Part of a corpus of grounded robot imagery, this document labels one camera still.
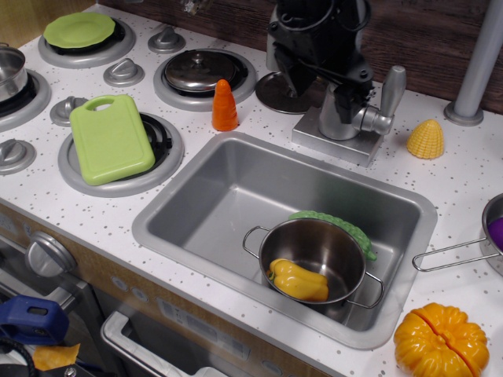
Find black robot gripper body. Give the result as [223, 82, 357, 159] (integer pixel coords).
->
[268, 16, 373, 85]

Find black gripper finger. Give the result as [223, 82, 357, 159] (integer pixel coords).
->
[274, 46, 317, 97]
[334, 82, 372, 124]

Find silver toy faucet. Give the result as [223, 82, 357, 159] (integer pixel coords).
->
[265, 0, 408, 168]

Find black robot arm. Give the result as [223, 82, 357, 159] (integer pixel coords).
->
[268, 1, 373, 124]

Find orange toy carrot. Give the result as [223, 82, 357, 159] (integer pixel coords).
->
[211, 79, 238, 131]

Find yellow toy corn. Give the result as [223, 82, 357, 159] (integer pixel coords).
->
[406, 119, 444, 159]

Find steel pot lid on burner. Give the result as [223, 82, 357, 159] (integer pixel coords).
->
[164, 50, 237, 93]

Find grey support pole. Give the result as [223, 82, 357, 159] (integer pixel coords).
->
[444, 0, 502, 126]

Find grey toy sink basin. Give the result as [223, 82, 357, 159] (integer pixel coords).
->
[132, 132, 437, 350]

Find green toy vegetable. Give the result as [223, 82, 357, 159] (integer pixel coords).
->
[288, 210, 377, 262]

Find grey stove knob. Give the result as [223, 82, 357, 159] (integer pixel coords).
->
[50, 96, 87, 127]
[103, 58, 145, 87]
[148, 26, 185, 54]
[1, 139, 36, 175]

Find yellow toy bell pepper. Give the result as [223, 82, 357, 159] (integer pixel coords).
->
[266, 258, 329, 302]

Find purple toy in saucepan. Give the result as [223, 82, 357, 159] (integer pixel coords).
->
[487, 218, 503, 251]

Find green toy cutting board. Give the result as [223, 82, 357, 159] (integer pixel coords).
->
[69, 94, 156, 186]

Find green toy plate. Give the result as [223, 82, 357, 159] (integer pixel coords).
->
[43, 12, 116, 49]

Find orange toy pumpkin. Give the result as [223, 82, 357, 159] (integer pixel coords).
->
[394, 302, 490, 376]

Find steel pot at left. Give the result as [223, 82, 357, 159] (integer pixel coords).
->
[0, 43, 28, 102]

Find grey oven dial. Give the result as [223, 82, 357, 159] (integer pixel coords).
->
[24, 231, 77, 278]

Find blue clamp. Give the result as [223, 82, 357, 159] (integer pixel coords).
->
[1, 295, 69, 346]

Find steel pot with handles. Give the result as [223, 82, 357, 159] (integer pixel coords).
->
[242, 218, 384, 309]

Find steel saucepan with wire handle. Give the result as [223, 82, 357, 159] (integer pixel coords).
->
[412, 194, 502, 273]

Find grey oven door handle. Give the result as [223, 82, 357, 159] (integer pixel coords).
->
[100, 310, 221, 377]

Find black cable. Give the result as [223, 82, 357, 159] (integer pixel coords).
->
[0, 336, 37, 372]

